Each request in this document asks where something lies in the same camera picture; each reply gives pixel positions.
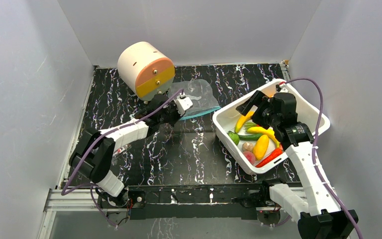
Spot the small yellow banana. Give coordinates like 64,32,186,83
234,111,254,133

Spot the clear blue zip bag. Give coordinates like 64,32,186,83
168,79,221,120

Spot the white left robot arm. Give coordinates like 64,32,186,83
69,91,192,207

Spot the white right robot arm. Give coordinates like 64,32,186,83
236,90,363,239

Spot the long yellow banana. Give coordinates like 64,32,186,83
246,126,281,148

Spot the red chili pepper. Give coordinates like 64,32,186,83
256,148,283,168

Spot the white plastic bin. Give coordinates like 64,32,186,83
212,79,331,174

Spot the yellow mango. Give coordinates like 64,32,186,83
253,135,270,161

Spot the green cucumber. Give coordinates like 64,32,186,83
227,131,263,145

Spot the round pastel drawer cabinet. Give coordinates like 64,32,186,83
117,41,175,101

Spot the beige garlic bulb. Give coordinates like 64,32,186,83
242,142,254,152

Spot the pink peach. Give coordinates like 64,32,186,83
243,151,256,165

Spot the small clear wrapper packet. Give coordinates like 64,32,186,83
111,146,128,166

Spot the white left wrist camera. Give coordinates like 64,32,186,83
174,94,193,116

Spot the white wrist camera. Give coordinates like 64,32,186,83
174,94,193,116
275,82,288,93

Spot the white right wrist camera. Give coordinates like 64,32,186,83
275,82,288,93

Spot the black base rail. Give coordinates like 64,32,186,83
96,182,286,224

